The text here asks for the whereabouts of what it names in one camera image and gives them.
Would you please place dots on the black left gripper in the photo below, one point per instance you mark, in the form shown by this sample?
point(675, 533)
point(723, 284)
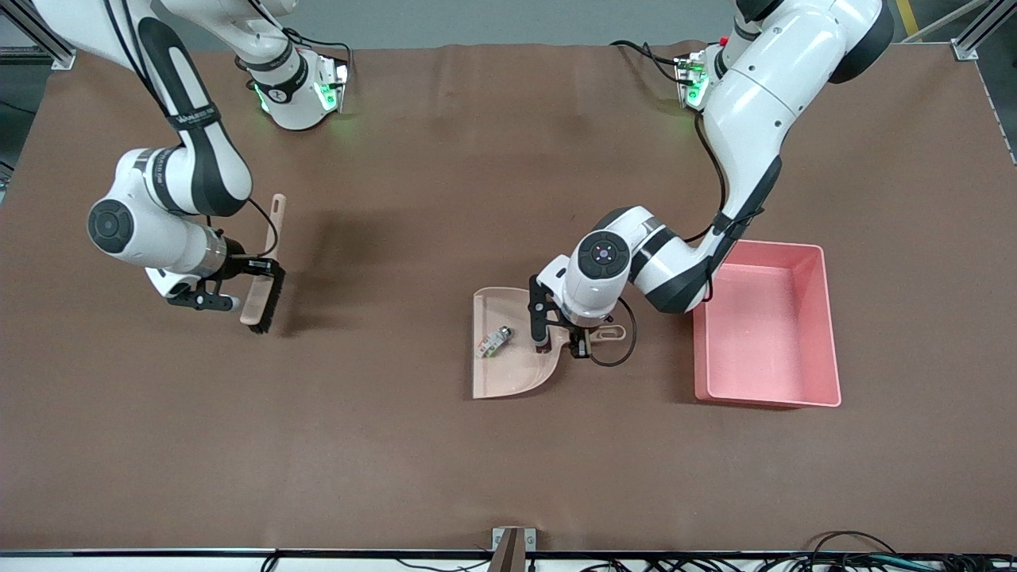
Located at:
point(582, 337)

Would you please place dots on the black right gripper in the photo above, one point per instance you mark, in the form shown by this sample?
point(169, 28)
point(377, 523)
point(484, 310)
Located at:
point(236, 267)

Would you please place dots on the beige hand brush black bristles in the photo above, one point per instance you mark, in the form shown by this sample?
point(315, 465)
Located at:
point(256, 306)

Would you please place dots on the beige plastic dustpan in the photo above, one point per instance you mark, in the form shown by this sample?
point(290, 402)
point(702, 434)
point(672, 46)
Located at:
point(508, 377)

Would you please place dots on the white green electronic component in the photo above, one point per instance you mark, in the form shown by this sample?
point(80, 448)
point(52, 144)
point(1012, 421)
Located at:
point(494, 343)

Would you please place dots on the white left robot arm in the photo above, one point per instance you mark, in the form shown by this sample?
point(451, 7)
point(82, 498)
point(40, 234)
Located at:
point(755, 103)

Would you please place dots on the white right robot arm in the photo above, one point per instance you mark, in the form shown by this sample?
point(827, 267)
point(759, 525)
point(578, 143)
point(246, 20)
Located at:
point(151, 230)

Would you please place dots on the pink plastic bin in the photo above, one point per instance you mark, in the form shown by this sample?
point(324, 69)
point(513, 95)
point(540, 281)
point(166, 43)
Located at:
point(779, 334)

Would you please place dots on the brown table mat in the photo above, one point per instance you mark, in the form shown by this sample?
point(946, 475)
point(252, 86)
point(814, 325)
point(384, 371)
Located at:
point(397, 437)

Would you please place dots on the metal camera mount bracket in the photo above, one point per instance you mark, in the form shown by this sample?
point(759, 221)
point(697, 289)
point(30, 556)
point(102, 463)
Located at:
point(512, 548)

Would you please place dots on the aluminium frame profile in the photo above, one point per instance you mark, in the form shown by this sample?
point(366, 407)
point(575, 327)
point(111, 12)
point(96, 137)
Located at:
point(964, 51)
point(63, 59)

